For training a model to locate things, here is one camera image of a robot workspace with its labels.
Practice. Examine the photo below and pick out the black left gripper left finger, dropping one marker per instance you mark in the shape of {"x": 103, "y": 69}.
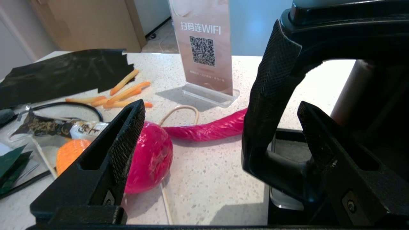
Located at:
{"x": 96, "y": 182}

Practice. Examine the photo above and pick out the red toy round fruit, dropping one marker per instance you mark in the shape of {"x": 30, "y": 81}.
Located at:
{"x": 150, "y": 159}

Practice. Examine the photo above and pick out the dark green packet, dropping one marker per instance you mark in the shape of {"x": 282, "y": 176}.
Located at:
{"x": 12, "y": 166}

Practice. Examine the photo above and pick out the brown wooden door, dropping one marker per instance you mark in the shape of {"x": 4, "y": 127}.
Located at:
{"x": 86, "y": 22}

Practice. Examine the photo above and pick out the orange toy corn cob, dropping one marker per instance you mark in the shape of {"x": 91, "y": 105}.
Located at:
{"x": 68, "y": 153}

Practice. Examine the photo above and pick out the thin wooden skewer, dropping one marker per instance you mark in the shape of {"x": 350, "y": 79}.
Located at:
{"x": 166, "y": 204}
{"x": 44, "y": 159}

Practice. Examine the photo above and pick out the dark snack packet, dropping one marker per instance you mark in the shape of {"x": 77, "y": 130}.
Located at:
{"x": 48, "y": 126}

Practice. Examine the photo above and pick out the orange toy french fry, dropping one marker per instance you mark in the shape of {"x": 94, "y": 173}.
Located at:
{"x": 99, "y": 102}
{"x": 147, "y": 104}
{"x": 84, "y": 99}
{"x": 124, "y": 81}
{"x": 137, "y": 88}

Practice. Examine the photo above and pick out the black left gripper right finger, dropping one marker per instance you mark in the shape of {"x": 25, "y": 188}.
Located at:
{"x": 367, "y": 182}

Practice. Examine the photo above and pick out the red toy chili pepper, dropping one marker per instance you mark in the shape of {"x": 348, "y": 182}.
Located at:
{"x": 207, "y": 129}

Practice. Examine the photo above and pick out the acrylic wifi sign stand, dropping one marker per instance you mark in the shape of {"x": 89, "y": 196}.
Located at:
{"x": 204, "y": 64}

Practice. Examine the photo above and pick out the black electric kettle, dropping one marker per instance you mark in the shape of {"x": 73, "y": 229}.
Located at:
{"x": 274, "y": 80}

